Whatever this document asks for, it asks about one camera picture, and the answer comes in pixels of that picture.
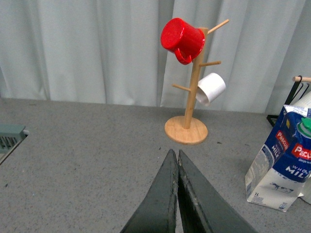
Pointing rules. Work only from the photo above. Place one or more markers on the wooden mug tree stand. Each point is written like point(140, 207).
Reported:
point(186, 129)

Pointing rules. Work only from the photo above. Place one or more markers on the cream ribbed mug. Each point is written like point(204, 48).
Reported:
point(305, 193)

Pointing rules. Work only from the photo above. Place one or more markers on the black wire mug rack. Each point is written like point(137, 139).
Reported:
point(299, 83)

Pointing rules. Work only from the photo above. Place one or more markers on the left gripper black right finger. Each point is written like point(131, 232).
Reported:
point(202, 208)

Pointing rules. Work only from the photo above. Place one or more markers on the grey green vented box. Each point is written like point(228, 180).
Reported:
point(10, 135)

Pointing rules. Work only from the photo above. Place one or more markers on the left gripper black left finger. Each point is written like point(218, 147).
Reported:
point(157, 212)

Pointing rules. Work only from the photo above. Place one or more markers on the red enamel mug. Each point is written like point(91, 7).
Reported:
point(182, 39)

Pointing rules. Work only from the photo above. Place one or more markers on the blue white milk carton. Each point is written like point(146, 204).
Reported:
point(281, 168)

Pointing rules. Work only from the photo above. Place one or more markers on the small white hanging mug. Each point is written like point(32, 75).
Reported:
point(209, 88)

